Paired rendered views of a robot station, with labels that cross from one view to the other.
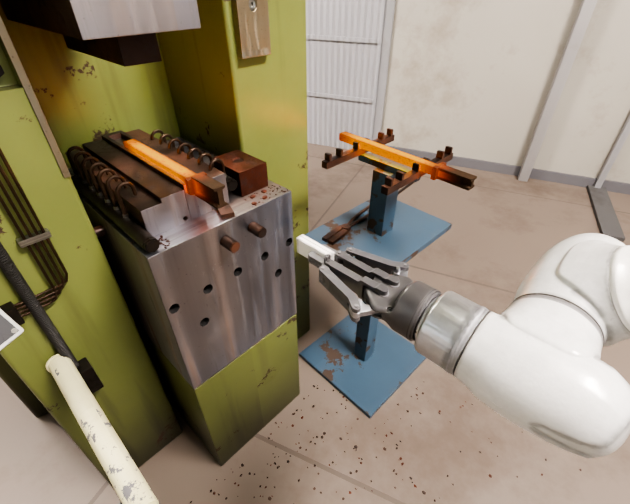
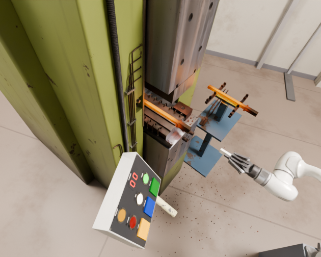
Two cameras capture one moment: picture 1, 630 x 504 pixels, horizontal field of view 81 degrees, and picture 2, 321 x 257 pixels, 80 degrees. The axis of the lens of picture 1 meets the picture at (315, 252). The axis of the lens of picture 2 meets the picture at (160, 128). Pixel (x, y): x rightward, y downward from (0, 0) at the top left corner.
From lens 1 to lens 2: 0.82 m
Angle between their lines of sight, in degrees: 17
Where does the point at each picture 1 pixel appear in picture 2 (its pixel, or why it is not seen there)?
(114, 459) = (162, 202)
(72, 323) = not seen: hidden behind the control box
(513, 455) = (251, 186)
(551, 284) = (284, 168)
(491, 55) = (253, 9)
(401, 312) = (252, 173)
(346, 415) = (197, 177)
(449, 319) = (264, 176)
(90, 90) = not seen: hidden behind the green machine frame
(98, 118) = not seen: hidden behind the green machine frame
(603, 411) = (292, 195)
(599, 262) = (295, 164)
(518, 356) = (278, 185)
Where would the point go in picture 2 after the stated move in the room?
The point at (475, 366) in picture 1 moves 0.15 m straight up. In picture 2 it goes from (269, 186) to (285, 174)
